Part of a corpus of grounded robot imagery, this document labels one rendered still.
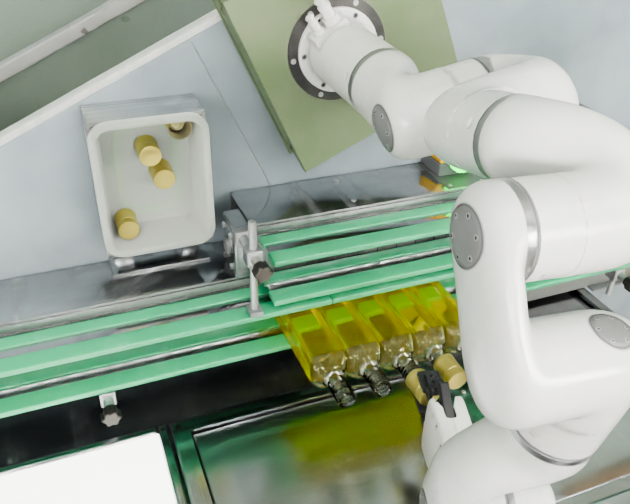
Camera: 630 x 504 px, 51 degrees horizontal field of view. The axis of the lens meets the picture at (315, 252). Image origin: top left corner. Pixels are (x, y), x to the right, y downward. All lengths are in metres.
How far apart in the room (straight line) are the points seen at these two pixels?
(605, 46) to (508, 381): 1.04
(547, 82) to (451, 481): 0.40
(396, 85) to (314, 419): 0.58
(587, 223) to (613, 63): 0.99
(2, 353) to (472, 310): 0.74
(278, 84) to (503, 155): 0.50
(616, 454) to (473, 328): 0.74
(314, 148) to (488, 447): 0.59
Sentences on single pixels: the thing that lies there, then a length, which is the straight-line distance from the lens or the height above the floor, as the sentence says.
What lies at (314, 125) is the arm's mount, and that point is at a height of 0.84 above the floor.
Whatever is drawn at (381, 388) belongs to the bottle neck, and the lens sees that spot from 1.02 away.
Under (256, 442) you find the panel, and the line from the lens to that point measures 1.10.
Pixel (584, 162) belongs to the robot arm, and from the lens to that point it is 0.59.
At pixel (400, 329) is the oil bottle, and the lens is 1.07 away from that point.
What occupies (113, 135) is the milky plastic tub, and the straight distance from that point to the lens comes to 1.07.
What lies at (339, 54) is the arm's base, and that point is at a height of 0.94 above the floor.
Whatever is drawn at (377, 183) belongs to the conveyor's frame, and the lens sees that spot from 1.21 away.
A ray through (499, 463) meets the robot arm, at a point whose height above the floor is 1.44.
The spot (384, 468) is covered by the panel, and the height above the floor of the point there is 1.18.
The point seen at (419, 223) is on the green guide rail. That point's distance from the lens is 1.14.
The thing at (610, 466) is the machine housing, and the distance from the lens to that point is 1.22.
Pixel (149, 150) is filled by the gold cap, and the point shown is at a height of 0.81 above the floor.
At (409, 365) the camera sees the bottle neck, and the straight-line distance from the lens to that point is 1.03.
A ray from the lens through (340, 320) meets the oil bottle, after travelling 1.07.
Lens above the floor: 1.76
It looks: 51 degrees down
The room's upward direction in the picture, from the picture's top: 144 degrees clockwise
